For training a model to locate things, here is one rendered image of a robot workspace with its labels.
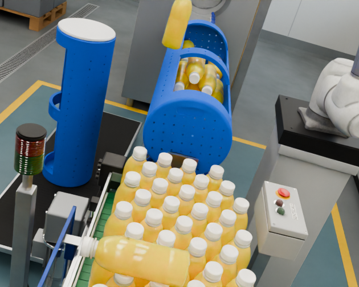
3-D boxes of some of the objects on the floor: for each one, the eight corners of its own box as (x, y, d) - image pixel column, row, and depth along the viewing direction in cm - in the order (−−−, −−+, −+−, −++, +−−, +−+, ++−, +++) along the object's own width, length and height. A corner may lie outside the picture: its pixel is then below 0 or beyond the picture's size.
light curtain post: (210, 173, 329) (297, -79, 242) (209, 178, 323) (298, -78, 237) (202, 171, 328) (286, -82, 242) (202, 176, 323) (287, -81, 236)
